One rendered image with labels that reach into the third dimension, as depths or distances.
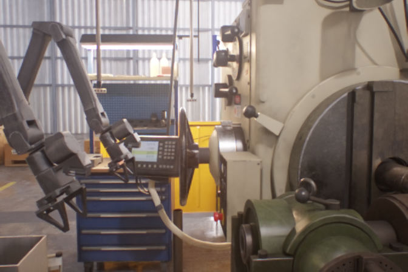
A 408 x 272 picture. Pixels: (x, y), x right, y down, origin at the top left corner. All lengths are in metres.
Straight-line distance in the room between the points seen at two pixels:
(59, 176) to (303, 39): 0.80
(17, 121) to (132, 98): 2.34
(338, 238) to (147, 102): 2.66
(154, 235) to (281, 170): 1.97
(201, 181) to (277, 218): 3.26
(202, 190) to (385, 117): 3.10
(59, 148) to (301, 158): 0.65
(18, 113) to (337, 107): 0.85
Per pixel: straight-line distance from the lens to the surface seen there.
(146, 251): 2.95
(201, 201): 4.00
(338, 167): 1.03
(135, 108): 3.17
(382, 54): 1.21
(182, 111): 1.16
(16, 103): 0.91
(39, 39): 1.42
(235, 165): 0.94
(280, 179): 1.06
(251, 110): 0.97
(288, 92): 1.06
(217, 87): 1.46
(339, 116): 1.02
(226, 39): 1.39
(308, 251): 0.67
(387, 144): 1.09
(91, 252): 3.05
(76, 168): 0.86
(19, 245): 2.73
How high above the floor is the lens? 1.52
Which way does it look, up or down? 4 degrees down
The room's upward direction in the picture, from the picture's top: straight up
